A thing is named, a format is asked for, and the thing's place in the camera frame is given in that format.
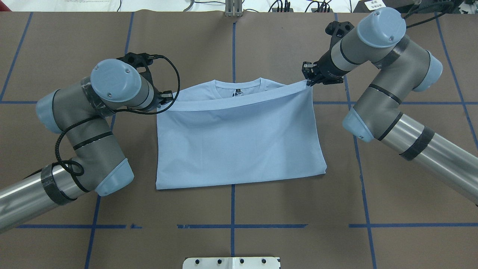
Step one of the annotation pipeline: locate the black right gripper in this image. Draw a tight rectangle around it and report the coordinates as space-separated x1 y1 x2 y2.
302 21 354 87

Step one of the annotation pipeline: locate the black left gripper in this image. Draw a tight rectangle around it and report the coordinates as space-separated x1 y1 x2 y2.
117 52 174 112

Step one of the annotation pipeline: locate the light blue t-shirt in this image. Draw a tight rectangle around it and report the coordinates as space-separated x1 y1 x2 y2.
156 78 327 190

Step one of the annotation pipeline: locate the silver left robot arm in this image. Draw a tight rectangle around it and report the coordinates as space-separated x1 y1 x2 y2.
1 52 178 233

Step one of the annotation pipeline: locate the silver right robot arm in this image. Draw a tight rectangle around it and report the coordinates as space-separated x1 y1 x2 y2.
302 7 478 204

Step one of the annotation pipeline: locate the aluminium frame post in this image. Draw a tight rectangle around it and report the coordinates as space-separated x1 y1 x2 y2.
224 0 243 17

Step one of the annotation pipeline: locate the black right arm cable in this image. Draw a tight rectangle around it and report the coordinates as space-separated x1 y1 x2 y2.
401 4 454 30

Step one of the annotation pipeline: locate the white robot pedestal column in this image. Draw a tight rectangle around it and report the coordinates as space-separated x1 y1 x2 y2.
182 257 281 269

